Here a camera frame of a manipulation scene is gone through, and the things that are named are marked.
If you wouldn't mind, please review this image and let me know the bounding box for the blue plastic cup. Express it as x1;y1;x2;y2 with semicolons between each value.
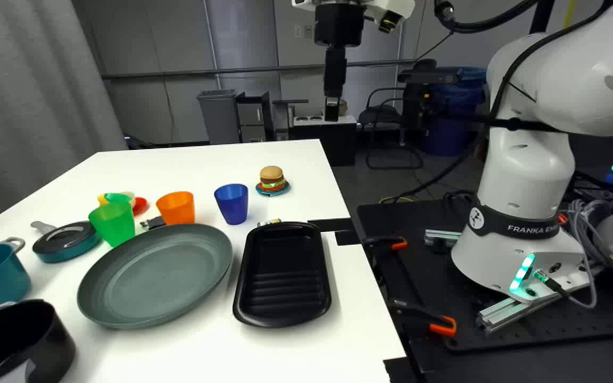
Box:
214;184;249;226

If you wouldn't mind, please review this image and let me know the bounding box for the orange plastic cup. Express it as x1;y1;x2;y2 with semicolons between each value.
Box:
156;191;196;226

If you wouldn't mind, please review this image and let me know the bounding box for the green plastic cup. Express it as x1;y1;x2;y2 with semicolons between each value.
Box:
88;201;136;248

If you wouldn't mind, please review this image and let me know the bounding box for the gray plate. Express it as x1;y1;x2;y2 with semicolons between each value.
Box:
76;223;234;330

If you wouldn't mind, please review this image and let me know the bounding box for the black chair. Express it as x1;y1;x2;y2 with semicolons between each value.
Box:
359;86;425;171

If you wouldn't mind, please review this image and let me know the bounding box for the black cabinet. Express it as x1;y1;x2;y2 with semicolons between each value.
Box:
288;114;359;167

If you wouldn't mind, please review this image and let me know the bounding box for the grey drawer cabinet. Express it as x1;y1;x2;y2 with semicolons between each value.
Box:
235;91;276;144

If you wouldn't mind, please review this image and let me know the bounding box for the blue bin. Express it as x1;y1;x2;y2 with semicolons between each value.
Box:
425;66;487;157

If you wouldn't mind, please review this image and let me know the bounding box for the grey trash bin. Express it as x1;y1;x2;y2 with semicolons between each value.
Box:
196;88;241;146

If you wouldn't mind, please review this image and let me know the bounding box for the toy burger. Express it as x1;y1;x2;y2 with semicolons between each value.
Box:
255;165;292;198

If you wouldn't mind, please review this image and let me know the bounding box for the orange black clamp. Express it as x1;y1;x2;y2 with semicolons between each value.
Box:
391;299;458;338
364;236;409;252

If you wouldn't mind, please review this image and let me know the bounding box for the aluminium profile bar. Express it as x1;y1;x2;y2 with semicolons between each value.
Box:
476;292;565;335
424;228;462;248

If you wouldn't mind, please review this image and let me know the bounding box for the black rectangular tray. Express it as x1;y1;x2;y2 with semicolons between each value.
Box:
232;221;333;329

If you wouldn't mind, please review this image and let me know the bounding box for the stack of colourful toy plates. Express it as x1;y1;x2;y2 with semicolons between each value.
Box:
97;191;149;217

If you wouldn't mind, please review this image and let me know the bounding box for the grey curtain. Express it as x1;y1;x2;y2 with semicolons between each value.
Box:
0;0;129;235

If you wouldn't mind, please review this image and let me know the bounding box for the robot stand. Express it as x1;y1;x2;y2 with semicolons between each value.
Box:
357;196;613;383

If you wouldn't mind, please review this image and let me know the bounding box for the teal pan with black lid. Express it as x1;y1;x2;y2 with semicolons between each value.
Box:
30;220;103;264

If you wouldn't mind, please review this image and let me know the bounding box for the black pot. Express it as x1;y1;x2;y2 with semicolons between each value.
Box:
0;298;77;383

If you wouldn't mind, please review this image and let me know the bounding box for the camera on mount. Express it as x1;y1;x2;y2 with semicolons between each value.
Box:
396;59;461;147

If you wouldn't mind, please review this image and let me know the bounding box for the grey wall rail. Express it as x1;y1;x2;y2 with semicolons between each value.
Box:
101;58;418;81

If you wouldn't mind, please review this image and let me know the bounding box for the coil of grey cable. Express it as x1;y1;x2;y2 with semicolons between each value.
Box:
566;198;606;310

